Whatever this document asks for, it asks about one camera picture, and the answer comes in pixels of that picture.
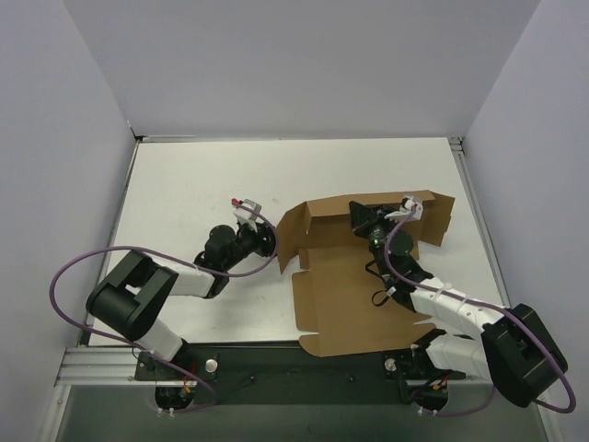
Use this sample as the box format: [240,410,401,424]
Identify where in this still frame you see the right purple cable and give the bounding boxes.
[385,206,577,418]

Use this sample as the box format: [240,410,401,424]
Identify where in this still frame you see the aluminium frame rail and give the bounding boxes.
[55,346,136,386]

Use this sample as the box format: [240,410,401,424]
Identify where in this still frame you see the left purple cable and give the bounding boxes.
[49,205,283,413]

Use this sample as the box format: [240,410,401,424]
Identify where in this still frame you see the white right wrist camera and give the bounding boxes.
[385,195,423,222]

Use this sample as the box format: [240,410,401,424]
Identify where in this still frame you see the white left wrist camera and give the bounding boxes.
[231,198,261,232]

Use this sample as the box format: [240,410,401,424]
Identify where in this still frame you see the purple cable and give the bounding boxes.
[49,205,283,413]
[385,206,577,418]

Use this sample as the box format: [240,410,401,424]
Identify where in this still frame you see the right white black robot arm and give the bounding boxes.
[349,196,568,407]

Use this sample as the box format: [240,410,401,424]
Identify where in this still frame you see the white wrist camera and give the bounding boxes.
[231,198,261,232]
[385,195,423,222]

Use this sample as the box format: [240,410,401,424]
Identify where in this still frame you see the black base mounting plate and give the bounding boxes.
[134,341,465,408]

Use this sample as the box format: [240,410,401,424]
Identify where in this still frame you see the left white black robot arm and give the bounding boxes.
[86,222,276,379]

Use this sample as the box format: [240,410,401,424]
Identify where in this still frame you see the brown cardboard box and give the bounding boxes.
[276,192,435,357]

